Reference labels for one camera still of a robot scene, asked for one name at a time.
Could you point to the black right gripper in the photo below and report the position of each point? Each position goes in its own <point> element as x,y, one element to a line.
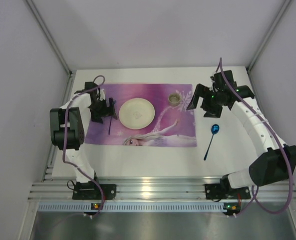
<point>207,99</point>

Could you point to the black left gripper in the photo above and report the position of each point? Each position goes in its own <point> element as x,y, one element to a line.
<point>108,109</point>

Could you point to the blue metallic spoon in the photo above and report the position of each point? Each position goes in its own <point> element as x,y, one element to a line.
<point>214,130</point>

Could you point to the white round plate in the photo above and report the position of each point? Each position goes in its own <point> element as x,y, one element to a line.
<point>136,113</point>

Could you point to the beige speckled cup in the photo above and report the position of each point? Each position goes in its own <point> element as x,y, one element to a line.
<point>174,99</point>

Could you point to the purple princess cloth placemat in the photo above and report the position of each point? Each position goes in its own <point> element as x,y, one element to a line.
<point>171,126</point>

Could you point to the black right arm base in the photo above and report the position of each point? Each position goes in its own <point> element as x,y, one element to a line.
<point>215,192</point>

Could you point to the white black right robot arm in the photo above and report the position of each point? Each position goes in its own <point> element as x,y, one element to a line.
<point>275,161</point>

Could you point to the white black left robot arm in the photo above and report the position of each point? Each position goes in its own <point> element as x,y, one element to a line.
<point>70,122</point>

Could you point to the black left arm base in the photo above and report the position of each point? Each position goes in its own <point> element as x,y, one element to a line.
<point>90,191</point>

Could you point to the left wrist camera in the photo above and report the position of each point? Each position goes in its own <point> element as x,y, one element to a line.
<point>102,95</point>

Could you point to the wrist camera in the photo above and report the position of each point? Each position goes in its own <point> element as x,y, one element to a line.
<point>102,95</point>
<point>213,74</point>

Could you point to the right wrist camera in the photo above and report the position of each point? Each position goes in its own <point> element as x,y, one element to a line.
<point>213,74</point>

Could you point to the aluminium mounting rail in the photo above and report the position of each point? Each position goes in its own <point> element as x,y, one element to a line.
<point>137,189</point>

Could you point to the slotted grey cable duct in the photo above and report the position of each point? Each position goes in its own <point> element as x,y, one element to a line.
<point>136,207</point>

